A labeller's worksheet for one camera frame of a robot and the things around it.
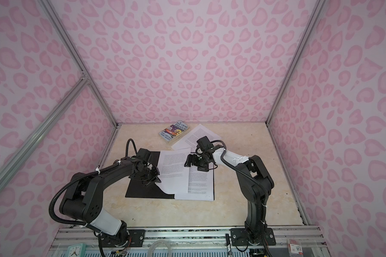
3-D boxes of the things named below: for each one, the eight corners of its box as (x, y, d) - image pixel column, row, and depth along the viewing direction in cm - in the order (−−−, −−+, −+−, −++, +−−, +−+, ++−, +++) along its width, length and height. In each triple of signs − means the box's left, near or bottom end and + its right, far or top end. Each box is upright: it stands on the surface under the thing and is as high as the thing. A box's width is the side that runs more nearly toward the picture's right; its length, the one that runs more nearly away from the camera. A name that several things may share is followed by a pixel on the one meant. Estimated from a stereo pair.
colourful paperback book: (167, 143, 110) (166, 141, 108) (158, 134, 115) (158, 132, 114) (189, 129, 118) (189, 127, 116) (181, 121, 123) (180, 119, 122)
